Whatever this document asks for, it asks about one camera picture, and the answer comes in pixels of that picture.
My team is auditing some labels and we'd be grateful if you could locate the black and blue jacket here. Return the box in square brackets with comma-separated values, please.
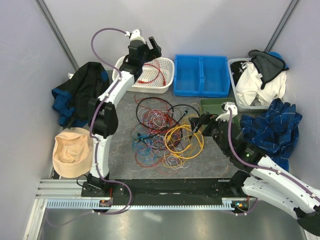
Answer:
[51, 61, 110, 128]

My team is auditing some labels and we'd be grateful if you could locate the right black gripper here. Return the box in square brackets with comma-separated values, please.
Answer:
[188, 111, 232, 155]

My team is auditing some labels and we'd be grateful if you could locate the yellow ethernet cable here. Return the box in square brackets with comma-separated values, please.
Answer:
[164, 114, 205, 161]

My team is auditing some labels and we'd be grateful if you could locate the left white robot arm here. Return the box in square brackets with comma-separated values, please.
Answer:
[81, 36, 162, 197]

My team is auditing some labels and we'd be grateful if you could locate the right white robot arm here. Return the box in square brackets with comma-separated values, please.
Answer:
[188, 112, 320, 236]

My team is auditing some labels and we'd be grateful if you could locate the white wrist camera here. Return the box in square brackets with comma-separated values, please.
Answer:
[215, 101, 238, 122]
[125, 28, 146, 44]

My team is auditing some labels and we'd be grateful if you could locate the white perforated plastic basket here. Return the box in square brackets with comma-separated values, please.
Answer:
[128, 57, 175, 94]

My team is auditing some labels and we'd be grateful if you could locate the blue plaid shirt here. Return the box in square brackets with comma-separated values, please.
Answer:
[240, 98, 303, 171]

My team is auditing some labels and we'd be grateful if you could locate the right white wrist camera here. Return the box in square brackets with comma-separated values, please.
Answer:
[215, 101, 238, 122]

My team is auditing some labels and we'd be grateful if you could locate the blue divided plastic bin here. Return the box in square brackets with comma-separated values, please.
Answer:
[173, 54, 231, 98]

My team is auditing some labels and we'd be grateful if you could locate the slotted cable duct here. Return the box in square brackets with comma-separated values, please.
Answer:
[46, 195, 248, 211]

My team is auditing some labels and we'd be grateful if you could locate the beige bucket hat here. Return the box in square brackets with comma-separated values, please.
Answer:
[52, 127, 94, 179]

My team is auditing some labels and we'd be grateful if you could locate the blue cap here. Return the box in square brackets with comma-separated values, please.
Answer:
[268, 51, 290, 70]

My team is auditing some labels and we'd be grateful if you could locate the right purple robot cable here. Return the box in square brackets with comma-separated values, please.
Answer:
[227, 107, 320, 216]

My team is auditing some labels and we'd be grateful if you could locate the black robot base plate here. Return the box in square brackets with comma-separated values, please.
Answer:
[81, 178, 247, 203]

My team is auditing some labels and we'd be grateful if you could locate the green plastic tray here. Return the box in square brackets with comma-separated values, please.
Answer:
[200, 97, 235, 115]

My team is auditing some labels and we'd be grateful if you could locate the grey plastic tub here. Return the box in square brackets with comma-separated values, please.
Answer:
[227, 57, 269, 113]

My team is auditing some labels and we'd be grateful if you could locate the black thick cable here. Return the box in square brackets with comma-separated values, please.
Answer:
[136, 97, 202, 131]

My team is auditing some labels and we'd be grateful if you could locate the white garment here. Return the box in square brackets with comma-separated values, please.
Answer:
[234, 61, 287, 106]

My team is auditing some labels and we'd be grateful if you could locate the thin blue wire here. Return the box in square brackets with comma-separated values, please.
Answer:
[131, 124, 166, 161]

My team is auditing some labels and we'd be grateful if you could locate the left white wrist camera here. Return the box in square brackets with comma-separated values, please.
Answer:
[125, 28, 146, 44]

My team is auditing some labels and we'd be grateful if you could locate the grey black-trimmed cloth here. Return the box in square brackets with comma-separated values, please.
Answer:
[248, 49, 287, 90]

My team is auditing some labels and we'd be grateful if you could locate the red ethernet cable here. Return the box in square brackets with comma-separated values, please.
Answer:
[143, 63, 168, 87]
[138, 62, 162, 85]

